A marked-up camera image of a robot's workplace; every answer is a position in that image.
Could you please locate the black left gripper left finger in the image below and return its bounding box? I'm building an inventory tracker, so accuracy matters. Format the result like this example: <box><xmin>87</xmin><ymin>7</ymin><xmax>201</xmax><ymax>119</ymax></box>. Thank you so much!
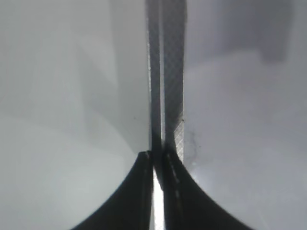
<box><xmin>73</xmin><ymin>151</ymin><xmax>153</xmax><ymax>230</ymax></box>

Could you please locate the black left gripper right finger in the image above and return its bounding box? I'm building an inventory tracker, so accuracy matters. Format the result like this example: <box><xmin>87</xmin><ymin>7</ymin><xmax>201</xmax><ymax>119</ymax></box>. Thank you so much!
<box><xmin>153</xmin><ymin>148</ymin><xmax>242</xmax><ymax>230</ymax></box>

